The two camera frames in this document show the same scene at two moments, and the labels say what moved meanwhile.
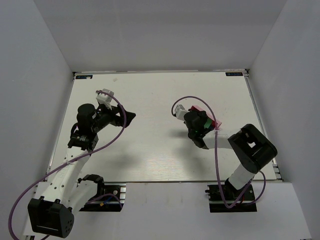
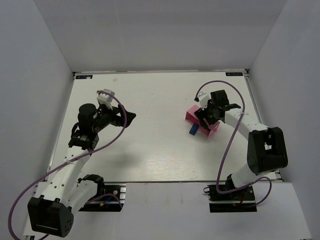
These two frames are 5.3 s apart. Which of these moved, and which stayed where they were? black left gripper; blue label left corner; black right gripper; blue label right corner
Moved: black right gripper
Stayed: blue label right corner; black left gripper; blue label left corner
